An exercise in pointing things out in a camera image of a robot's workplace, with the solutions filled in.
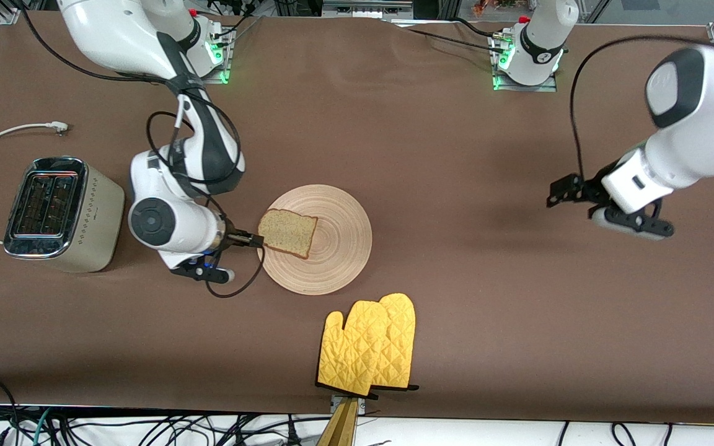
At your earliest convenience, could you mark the brown bread slice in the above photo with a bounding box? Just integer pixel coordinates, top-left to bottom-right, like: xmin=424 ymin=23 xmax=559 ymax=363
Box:
xmin=258 ymin=209 xmax=319 ymax=260

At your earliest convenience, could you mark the round wooden plate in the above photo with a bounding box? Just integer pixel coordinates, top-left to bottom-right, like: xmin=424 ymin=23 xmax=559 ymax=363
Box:
xmin=257 ymin=184 xmax=373 ymax=296

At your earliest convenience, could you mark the beige chrome two-slot toaster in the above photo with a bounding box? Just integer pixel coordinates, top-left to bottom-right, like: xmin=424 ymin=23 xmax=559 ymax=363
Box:
xmin=2 ymin=156 xmax=126 ymax=273

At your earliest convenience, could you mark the yellow quilted oven mitt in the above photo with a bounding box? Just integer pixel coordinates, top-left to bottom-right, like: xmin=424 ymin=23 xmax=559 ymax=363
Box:
xmin=371 ymin=293 xmax=420 ymax=391
xmin=317 ymin=300 xmax=390 ymax=398

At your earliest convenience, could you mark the brown table cover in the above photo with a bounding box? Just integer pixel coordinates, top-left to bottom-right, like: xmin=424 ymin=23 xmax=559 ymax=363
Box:
xmin=0 ymin=9 xmax=714 ymax=426

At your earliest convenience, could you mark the grey metal background device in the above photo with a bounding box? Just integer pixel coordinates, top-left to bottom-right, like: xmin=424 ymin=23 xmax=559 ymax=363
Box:
xmin=322 ymin=0 xmax=415 ymax=19

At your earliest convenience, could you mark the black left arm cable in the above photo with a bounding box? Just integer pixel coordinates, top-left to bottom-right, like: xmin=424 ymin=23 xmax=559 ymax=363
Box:
xmin=569 ymin=35 xmax=708 ymax=181

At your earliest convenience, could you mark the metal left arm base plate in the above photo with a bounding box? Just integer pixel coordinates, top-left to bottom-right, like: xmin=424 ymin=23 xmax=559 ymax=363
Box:
xmin=491 ymin=34 xmax=559 ymax=93

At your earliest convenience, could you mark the short black cable on table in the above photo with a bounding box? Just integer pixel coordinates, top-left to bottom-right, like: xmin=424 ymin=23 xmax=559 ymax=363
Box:
xmin=453 ymin=17 xmax=498 ymax=37

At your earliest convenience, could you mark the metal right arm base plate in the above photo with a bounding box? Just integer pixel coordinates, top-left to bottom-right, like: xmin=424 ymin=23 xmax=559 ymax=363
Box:
xmin=199 ymin=28 xmax=234 ymax=85

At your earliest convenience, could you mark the long black cable on table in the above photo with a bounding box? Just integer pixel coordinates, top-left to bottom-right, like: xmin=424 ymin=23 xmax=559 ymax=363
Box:
xmin=403 ymin=27 xmax=508 ymax=50

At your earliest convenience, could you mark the wooden post with metal bracket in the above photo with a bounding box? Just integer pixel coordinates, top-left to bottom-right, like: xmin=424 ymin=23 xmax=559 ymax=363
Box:
xmin=317 ymin=395 xmax=368 ymax=446

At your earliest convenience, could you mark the white toaster power cable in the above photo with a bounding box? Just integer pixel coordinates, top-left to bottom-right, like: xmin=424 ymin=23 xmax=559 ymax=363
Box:
xmin=0 ymin=122 xmax=70 ymax=245

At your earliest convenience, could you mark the teal floor cable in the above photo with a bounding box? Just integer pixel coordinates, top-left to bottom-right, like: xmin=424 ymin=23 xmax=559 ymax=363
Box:
xmin=32 ymin=408 xmax=53 ymax=446

